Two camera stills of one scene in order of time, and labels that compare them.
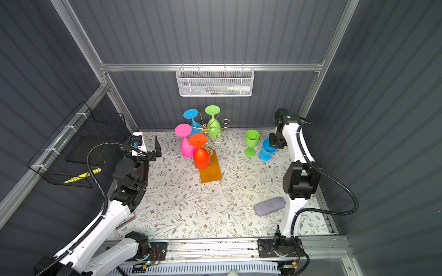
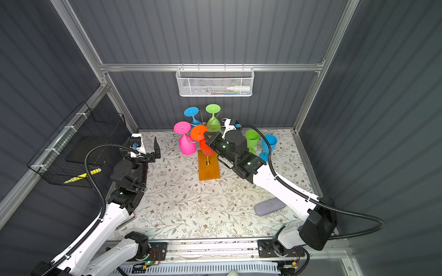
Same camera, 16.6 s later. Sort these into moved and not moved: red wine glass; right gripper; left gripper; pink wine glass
Moved: red wine glass; right gripper
Not moved: left gripper; pink wine glass
